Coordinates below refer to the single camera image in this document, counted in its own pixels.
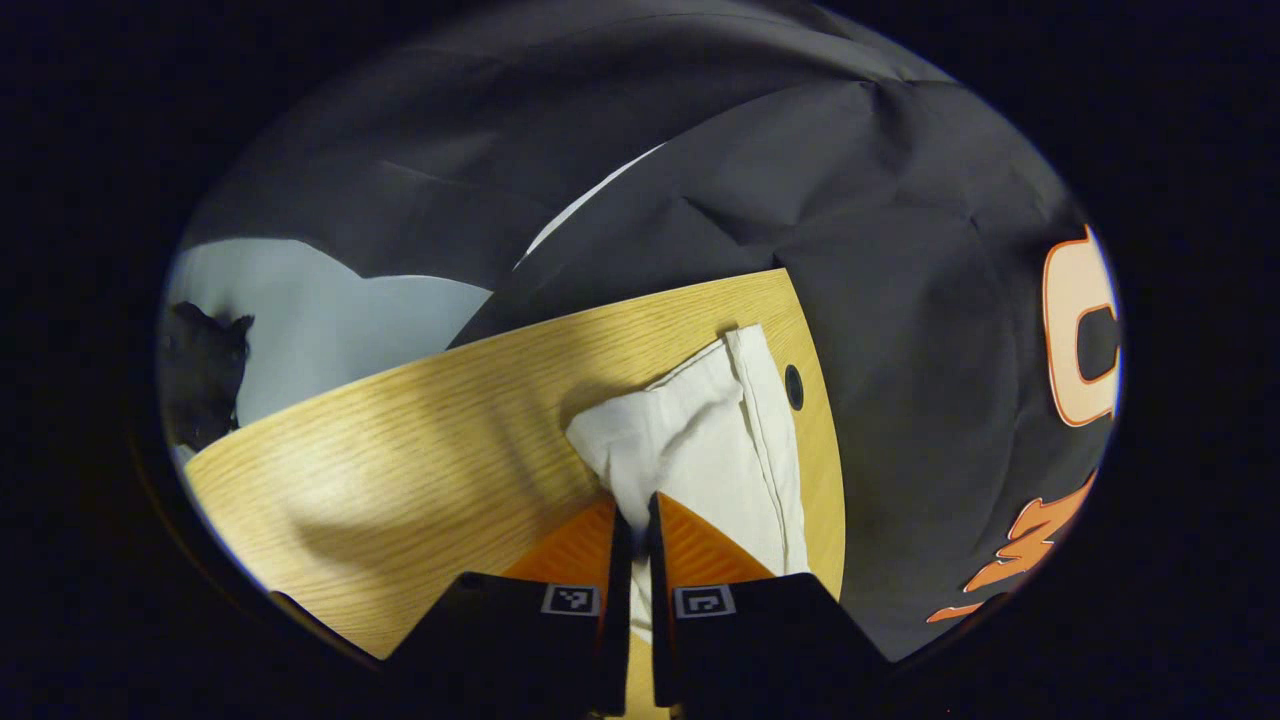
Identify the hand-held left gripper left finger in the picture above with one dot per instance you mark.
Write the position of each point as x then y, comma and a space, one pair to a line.
612, 650

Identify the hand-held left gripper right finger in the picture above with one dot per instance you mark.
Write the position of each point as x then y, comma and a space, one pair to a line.
662, 650

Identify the white jeans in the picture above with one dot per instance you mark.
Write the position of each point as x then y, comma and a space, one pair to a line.
700, 440

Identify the black fabric bag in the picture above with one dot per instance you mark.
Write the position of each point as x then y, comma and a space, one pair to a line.
205, 375

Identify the black backdrop cloth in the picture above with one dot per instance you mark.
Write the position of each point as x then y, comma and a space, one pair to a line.
650, 120

